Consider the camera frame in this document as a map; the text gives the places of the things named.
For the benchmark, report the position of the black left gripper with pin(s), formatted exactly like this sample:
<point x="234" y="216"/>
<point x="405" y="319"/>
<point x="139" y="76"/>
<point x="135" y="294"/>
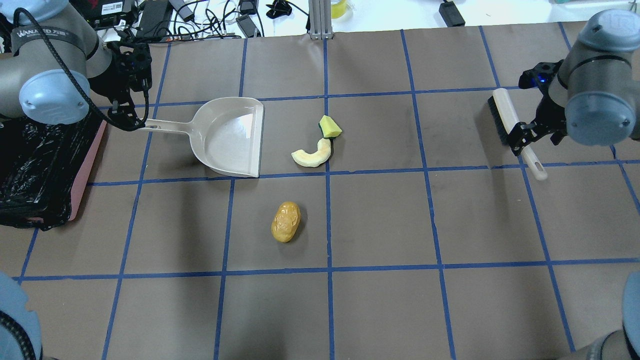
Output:
<point x="106" y="83"/>

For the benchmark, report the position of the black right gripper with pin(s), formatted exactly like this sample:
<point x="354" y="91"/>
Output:
<point x="548" y="111"/>

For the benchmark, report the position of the white hand brush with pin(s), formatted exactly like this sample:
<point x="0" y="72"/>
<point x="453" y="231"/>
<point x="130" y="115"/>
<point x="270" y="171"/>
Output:
<point x="513" y="133"/>

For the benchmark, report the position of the beige plastic dustpan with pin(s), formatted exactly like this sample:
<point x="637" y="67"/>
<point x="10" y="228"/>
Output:
<point x="225" y="134"/>

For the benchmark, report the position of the pale curved melon rind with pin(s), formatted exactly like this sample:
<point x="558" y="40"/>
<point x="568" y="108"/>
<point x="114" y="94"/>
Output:
<point x="315" y="159"/>

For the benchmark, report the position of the yellow green sponge piece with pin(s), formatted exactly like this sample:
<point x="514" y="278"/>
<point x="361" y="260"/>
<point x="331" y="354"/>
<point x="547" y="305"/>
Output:
<point x="329" y="128"/>

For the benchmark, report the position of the yellow potato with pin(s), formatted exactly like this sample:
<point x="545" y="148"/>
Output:
<point x="285" y="222"/>

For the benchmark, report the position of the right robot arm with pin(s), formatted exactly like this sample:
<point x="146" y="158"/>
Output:
<point x="590" y="96"/>

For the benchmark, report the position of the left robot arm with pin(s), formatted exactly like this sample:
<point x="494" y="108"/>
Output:
<point x="59" y="70"/>

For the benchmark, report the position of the black lined trash bin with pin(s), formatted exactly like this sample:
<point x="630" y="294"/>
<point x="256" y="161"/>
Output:
<point x="38" y="165"/>

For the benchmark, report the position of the yellow tape roll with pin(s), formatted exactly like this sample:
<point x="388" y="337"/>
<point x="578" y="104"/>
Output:
<point x="338" y="8"/>

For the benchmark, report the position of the aluminium frame post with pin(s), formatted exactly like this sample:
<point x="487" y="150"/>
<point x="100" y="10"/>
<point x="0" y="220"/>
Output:
<point x="320" y="20"/>

